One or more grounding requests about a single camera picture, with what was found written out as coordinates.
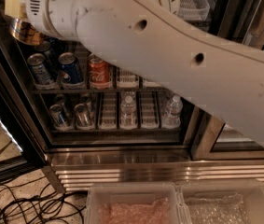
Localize dark can middle row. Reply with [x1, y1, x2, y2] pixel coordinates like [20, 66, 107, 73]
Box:
[35, 41, 59, 76]

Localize white empty tray top right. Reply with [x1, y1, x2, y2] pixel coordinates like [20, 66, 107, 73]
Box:
[178, 0, 210, 21]

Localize silver can bottom left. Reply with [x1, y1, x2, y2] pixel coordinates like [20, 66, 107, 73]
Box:
[49, 105, 69, 128]

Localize clear bin pink wrap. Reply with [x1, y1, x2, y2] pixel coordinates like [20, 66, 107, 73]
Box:
[85, 182, 185, 224]

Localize steel fridge base grille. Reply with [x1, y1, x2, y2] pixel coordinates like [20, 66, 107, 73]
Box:
[44, 149, 264, 192]

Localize clear bin white wrap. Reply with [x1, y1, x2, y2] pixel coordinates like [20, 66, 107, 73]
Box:
[180, 179, 264, 224]

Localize red cola can front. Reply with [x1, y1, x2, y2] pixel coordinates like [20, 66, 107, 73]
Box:
[89, 54, 110, 84]

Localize orange tall can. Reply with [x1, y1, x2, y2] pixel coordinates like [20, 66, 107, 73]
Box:
[9, 19, 46, 46]

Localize blue cola can front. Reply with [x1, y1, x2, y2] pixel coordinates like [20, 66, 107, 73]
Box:
[59, 52, 84, 84]

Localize water bottle centre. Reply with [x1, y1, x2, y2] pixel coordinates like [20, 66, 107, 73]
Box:
[120, 95, 137, 129]

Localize silver blue can front left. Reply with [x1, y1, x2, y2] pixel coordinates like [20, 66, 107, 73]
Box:
[27, 53, 55, 85]

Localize open fridge door left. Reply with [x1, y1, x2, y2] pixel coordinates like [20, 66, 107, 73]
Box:
[0, 12, 48, 185]

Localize water bottle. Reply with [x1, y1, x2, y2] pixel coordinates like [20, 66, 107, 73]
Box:
[162, 95, 183, 129]
[120, 95, 137, 129]

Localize black floor cables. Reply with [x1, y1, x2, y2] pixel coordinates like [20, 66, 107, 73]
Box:
[0, 175, 87, 224]

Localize water bottle right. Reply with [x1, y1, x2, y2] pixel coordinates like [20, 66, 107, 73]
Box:
[162, 95, 183, 129]

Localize white empty can tray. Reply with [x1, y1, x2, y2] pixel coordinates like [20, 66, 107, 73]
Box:
[117, 68, 139, 88]

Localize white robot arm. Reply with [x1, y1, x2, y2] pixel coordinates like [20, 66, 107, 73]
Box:
[5, 0, 264, 147]

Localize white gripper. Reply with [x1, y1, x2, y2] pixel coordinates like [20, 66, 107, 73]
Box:
[4, 0, 114, 42]

